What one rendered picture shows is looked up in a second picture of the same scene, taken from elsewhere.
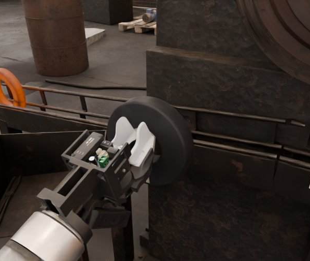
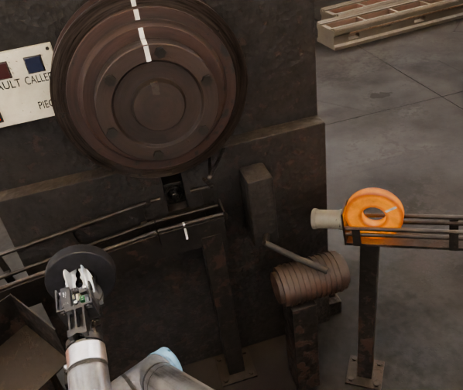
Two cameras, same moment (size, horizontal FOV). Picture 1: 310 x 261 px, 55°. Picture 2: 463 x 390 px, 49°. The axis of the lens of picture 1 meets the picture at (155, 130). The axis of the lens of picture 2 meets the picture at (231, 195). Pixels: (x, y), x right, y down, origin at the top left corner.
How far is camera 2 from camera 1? 0.74 m
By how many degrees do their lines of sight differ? 34
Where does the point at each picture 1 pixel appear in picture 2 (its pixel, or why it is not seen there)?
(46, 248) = (94, 352)
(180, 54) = (32, 193)
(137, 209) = not seen: hidden behind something
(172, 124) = (97, 254)
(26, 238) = (81, 356)
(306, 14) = (132, 151)
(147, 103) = (73, 252)
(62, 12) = not seen: outside the picture
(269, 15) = (105, 151)
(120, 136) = (69, 282)
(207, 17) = (39, 152)
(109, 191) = (95, 312)
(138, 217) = not seen: hidden behind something
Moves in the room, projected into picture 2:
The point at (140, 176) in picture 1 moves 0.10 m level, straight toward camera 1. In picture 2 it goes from (101, 295) to (131, 316)
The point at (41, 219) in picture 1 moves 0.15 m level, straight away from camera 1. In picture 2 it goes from (79, 345) to (13, 333)
